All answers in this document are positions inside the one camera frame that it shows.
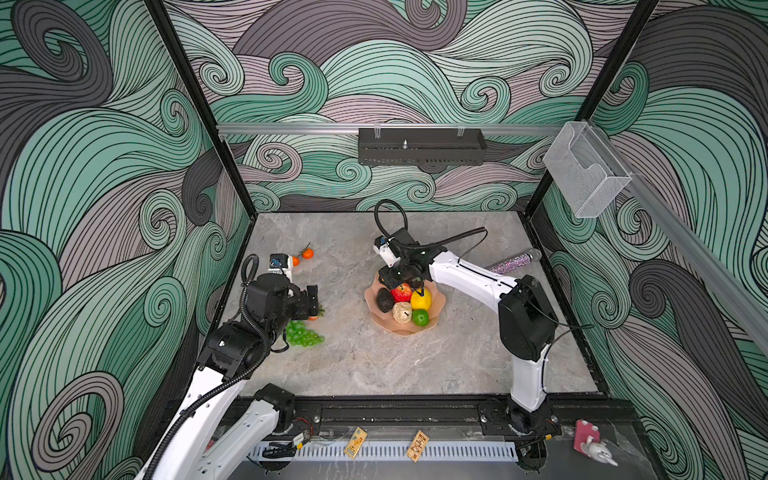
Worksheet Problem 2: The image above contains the red fake apple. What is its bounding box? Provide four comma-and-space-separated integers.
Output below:
391, 283, 413, 303

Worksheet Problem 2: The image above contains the yellow fake lemon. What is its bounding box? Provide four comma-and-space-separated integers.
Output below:
410, 287, 432, 311

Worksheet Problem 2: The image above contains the dark fake avocado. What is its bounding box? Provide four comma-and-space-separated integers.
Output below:
375, 287, 396, 313

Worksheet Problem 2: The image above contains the green fake lime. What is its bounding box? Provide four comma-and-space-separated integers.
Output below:
411, 309, 430, 327

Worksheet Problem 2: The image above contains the orange cherry tomato with stem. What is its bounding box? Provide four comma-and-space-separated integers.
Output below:
299, 243, 314, 259

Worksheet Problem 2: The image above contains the pink scalloped fruit bowl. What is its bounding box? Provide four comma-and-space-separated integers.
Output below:
364, 274, 447, 336

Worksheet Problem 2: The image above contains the red fake strawberry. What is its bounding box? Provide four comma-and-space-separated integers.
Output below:
308, 308, 325, 321

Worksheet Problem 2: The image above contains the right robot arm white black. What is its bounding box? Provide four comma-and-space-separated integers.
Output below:
373, 199, 581, 413

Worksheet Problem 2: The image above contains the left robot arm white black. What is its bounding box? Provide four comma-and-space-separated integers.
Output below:
137, 253, 319, 479

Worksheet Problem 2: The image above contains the green fake grape bunch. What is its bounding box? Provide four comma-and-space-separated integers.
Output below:
285, 321, 325, 348

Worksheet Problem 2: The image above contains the purple glitter tube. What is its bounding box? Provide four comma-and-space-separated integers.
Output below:
487, 248, 542, 275

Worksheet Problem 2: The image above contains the yellow tag left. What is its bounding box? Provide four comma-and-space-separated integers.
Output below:
343, 427, 368, 460

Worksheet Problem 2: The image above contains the yellow tag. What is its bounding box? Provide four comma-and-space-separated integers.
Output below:
406, 430, 429, 462
343, 427, 368, 460

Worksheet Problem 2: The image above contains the yellow tag right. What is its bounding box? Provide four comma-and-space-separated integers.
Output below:
406, 430, 429, 462

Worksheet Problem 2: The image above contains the pink white plush toy right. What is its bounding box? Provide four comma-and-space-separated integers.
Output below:
573, 419, 618, 467

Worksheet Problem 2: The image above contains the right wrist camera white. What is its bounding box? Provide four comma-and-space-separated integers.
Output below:
373, 236, 400, 267

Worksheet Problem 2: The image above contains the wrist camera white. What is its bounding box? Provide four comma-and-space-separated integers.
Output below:
373, 236, 400, 267
267, 253, 295, 282

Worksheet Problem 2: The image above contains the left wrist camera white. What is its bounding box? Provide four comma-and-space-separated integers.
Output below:
267, 253, 295, 282

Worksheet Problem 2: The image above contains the black wall tray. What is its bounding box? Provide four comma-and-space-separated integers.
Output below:
357, 127, 488, 169

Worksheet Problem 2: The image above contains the white slotted cable duct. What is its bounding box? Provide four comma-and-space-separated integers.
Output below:
277, 440, 518, 463

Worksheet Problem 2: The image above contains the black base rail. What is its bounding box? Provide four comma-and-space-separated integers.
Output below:
273, 393, 638, 439

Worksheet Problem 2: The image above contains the black corner frame post right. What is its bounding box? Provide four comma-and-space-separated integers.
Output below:
523, 0, 658, 220

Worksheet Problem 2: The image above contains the black corner frame post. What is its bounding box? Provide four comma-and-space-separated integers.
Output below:
523, 0, 658, 220
144, 0, 258, 223

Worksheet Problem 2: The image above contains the aluminium back rail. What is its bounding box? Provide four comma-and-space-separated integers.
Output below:
215, 122, 565, 138

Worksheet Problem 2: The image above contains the aluminium rail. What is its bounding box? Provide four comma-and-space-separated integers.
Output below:
215, 122, 565, 138
590, 122, 768, 337

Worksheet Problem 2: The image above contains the clear acrylic wall box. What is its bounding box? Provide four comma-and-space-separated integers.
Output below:
543, 121, 631, 219

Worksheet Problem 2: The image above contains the black corner frame post left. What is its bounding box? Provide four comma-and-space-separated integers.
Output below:
144, 0, 258, 223

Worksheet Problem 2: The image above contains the aluminium right rail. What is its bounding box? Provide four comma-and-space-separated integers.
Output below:
590, 122, 768, 337

